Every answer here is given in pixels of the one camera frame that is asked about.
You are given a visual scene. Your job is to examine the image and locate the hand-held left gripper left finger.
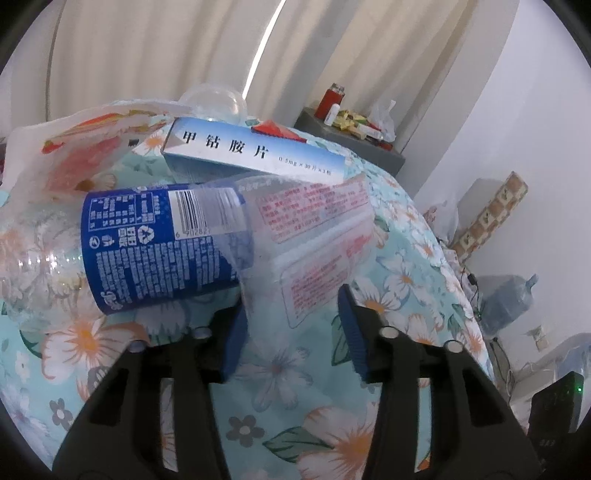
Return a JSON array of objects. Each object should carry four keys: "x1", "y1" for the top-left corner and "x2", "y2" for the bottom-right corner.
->
[{"x1": 51, "y1": 307, "x2": 250, "y2": 480}]

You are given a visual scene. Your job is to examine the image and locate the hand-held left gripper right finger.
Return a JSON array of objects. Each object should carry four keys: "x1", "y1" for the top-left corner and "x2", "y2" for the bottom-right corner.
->
[{"x1": 337, "y1": 284, "x2": 543, "y2": 480}]

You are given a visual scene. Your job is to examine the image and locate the clear wrapper with red print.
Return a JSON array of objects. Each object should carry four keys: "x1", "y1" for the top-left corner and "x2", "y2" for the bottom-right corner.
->
[{"x1": 198, "y1": 178, "x2": 375, "y2": 328}]

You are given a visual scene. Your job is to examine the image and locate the clear bottle with blue label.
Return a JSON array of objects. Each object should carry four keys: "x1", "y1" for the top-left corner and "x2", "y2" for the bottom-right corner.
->
[{"x1": 0, "y1": 182, "x2": 254, "y2": 328}]

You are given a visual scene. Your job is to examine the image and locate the red snack wrapper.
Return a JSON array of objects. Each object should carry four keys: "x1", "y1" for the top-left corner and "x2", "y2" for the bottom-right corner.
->
[{"x1": 250, "y1": 119, "x2": 308, "y2": 140}]

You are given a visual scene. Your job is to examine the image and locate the clear plastic cup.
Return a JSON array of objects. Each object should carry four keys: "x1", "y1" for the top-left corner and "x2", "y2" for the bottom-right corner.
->
[{"x1": 178, "y1": 83, "x2": 247, "y2": 126}]

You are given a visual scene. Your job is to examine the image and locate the floral blue blanket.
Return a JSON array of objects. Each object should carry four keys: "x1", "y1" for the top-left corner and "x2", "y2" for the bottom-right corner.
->
[{"x1": 0, "y1": 99, "x2": 497, "y2": 480}]

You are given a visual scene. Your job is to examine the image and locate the blue water jug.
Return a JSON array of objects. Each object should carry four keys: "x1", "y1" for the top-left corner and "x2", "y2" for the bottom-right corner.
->
[{"x1": 478, "y1": 273, "x2": 539, "y2": 335}]

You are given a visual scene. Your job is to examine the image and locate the grey cabinet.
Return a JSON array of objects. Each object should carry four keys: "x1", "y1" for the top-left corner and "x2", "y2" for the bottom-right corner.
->
[{"x1": 294, "y1": 107, "x2": 406, "y2": 178}]

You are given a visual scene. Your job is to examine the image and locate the checkered cushion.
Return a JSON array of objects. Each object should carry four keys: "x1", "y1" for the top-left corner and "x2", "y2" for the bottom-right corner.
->
[{"x1": 450, "y1": 172, "x2": 529, "y2": 259}]

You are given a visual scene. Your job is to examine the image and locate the blue and white medicine box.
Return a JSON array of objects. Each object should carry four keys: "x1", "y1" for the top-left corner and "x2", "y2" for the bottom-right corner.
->
[{"x1": 161, "y1": 116, "x2": 348, "y2": 185}]

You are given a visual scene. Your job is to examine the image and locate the pile of snack packets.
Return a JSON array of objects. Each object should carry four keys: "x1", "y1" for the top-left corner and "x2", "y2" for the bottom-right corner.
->
[{"x1": 333, "y1": 108, "x2": 384, "y2": 141}]

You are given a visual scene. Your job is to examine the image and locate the clear plastic bag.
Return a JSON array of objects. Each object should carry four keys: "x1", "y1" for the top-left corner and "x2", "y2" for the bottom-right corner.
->
[{"x1": 367, "y1": 99, "x2": 398, "y2": 143}]

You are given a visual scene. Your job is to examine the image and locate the red thermos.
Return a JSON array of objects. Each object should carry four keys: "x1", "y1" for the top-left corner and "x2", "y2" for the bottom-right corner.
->
[{"x1": 315, "y1": 83, "x2": 346, "y2": 121}]

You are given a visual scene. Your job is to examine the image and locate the red and white plastic bag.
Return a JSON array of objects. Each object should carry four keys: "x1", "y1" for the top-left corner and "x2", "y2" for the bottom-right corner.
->
[{"x1": 4, "y1": 98, "x2": 197, "y2": 204}]

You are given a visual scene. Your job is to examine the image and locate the white curtain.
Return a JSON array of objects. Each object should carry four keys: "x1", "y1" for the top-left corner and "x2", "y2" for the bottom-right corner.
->
[{"x1": 46, "y1": 0, "x2": 518, "y2": 153}]

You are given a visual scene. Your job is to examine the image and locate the black cable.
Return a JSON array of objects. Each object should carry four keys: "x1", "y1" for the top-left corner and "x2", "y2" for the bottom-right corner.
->
[{"x1": 462, "y1": 263, "x2": 483, "y2": 319}]

